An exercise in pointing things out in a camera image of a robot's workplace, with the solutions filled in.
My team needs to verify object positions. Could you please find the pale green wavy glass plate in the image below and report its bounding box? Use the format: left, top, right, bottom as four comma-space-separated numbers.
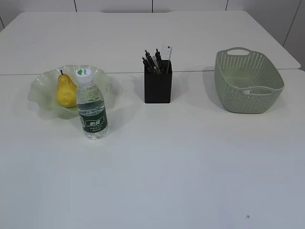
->
28, 65, 123, 119

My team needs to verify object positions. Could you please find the black pen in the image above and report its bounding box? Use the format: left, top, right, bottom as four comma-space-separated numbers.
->
145, 50, 158, 74
155, 49, 163, 73
142, 57, 153, 73

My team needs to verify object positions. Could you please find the black square pen holder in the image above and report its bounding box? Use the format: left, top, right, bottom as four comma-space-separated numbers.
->
144, 60, 173, 104

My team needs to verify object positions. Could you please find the clear plastic ruler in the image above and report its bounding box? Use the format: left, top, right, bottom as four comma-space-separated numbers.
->
161, 45, 172, 74

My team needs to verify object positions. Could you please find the yellow pear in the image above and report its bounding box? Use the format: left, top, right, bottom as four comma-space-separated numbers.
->
56, 70, 77, 108

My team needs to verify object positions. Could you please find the clear water bottle green label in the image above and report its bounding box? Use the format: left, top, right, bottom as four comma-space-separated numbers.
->
76, 68, 108, 140

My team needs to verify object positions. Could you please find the pale green plastic basket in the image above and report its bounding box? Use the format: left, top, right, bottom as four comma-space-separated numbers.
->
214, 47, 285, 114

